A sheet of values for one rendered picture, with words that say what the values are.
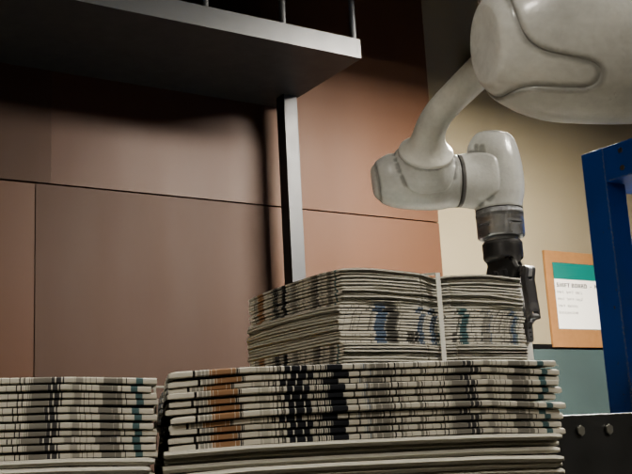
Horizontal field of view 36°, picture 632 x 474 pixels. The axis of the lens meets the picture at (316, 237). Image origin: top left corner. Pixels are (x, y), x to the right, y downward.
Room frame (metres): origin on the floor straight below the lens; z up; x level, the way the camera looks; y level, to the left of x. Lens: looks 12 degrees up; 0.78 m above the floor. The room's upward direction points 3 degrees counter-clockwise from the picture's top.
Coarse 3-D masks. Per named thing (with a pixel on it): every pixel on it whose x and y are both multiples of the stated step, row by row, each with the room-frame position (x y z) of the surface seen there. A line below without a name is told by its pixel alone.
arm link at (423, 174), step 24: (456, 72) 1.61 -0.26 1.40; (456, 96) 1.61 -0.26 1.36; (432, 120) 1.65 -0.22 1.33; (408, 144) 1.71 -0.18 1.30; (432, 144) 1.68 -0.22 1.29; (384, 168) 1.73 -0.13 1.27; (408, 168) 1.71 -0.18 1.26; (432, 168) 1.70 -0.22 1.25; (456, 168) 1.74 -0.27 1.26; (384, 192) 1.74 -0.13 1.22; (408, 192) 1.73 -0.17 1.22; (432, 192) 1.74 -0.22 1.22; (456, 192) 1.75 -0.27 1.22
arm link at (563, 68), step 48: (528, 0) 0.84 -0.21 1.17; (576, 0) 0.83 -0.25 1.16; (624, 0) 0.84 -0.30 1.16; (480, 48) 0.91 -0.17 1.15; (528, 48) 0.85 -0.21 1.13; (576, 48) 0.84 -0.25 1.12; (624, 48) 0.84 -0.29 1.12; (528, 96) 0.89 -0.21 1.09; (576, 96) 0.88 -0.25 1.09; (624, 96) 0.88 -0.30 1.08
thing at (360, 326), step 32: (288, 288) 1.55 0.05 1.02; (320, 288) 1.47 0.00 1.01; (352, 288) 1.44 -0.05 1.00; (384, 288) 1.47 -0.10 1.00; (416, 288) 1.51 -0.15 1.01; (256, 320) 1.64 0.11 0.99; (288, 320) 1.54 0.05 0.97; (320, 320) 1.47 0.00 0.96; (352, 320) 1.44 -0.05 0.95; (384, 320) 1.47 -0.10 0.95; (416, 320) 1.50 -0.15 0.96; (256, 352) 1.64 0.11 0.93; (288, 352) 1.54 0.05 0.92; (320, 352) 1.47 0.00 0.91; (352, 352) 1.43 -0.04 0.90; (384, 352) 1.46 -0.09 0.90; (416, 352) 1.49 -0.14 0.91
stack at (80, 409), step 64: (0, 384) 0.64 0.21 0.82; (64, 384) 0.64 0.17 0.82; (128, 384) 0.65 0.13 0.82; (192, 384) 0.66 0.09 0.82; (256, 384) 0.67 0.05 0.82; (320, 384) 0.68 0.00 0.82; (384, 384) 0.69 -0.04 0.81; (448, 384) 0.70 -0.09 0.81; (512, 384) 0.71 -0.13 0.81; (0, 448) 0.63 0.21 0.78; (64, 448) 0.64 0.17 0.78; (128, 448) 0.65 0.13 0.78; (192, 448) 0.66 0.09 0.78; (256, 448) 0.67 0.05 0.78; (320, 448) 0.68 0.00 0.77; (384, 448) 0.69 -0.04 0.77; (448, 448) 0.70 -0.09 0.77; (512, 448) 0.71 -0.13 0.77
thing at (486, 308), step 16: (464, 288) 1.56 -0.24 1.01; (480, 288) 1.58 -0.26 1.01; (496, 288) 1.60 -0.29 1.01; (512, 288) 1.63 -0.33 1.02; (464, 304) 1.56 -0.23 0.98; (480, 304) 1.58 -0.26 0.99; (496, 304) 1.60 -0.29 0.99; (512, 304) 1.61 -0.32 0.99; (464, 320) 1.55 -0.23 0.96; (480, 320) 1.57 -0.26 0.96; (496, 320) 1.59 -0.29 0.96; (512, 320) 1.61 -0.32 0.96; (464, 336) 1.55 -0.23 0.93; (480, 336) 1.56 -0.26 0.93; (496, 336) 1.58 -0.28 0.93; (512, 336) 1.60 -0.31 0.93; (464, 352) 1.54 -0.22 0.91; (480, 352) 1.56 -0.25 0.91; (496, 352) 1.58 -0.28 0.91; (512, 352) 1.60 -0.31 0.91
